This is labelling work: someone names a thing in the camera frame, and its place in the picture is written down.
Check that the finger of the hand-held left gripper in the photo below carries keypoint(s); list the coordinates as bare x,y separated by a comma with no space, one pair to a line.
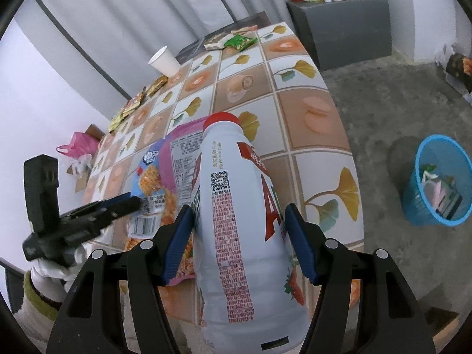
110,201
121,210

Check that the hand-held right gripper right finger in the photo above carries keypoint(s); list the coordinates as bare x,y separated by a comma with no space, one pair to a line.
300,243

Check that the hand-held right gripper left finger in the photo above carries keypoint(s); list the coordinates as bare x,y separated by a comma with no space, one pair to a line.
179,243

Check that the white yogurt drink bottle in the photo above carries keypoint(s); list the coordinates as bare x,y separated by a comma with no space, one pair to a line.
243,228

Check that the blue pink snack bag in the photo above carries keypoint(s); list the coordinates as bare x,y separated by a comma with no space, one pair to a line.
177,162

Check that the blue mesh wastebasket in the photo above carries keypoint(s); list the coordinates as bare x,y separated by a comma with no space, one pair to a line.
413,195

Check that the person's left forearm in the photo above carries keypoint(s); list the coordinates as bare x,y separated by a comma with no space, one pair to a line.
37,295

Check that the person's left hand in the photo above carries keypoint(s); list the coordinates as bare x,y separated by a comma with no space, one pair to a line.
48,271

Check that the pink plastic bag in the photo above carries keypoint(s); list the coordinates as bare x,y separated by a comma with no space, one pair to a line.
79,143

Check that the yellow snack packet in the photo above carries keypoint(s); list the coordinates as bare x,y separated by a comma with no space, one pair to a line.
118,121
156,86

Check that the white paper cup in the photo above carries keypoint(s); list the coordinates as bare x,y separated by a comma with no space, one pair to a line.
166,61

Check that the white curtain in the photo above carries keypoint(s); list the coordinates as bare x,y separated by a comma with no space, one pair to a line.
129,7

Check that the green snack packet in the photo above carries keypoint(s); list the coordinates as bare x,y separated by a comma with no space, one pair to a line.
239,40

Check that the grey cabinet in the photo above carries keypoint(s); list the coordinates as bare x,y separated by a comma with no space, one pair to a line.
343,33

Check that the dark printed mat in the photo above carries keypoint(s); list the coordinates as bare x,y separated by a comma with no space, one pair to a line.
254,20

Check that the dark snack box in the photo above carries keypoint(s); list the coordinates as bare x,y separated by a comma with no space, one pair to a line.
461,68

